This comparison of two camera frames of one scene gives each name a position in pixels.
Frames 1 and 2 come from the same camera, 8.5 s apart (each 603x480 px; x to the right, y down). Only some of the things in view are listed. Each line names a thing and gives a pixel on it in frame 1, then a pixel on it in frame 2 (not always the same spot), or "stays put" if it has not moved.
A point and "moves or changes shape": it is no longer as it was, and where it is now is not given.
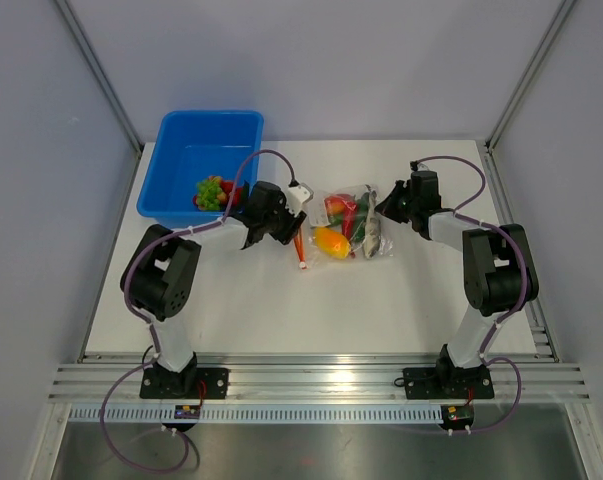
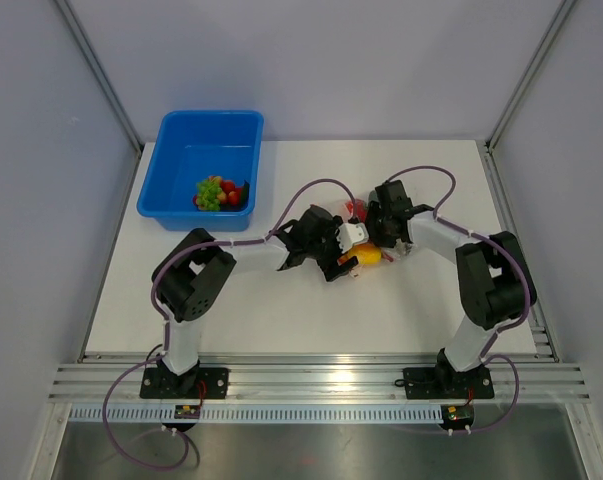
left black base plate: (184, 383) stays put
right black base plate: (448, 383) stays put
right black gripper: (388, 206) → (373, 211)
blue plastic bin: (190, 146) stays put
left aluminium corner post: (96, 66) stays put
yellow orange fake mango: (331, 243) moves or changes shape
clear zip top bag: (346, 224) moves or changes shape
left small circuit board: (187, 411) stays put
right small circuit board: (455, 417) stays put
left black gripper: (293, 222) → (330, 267)
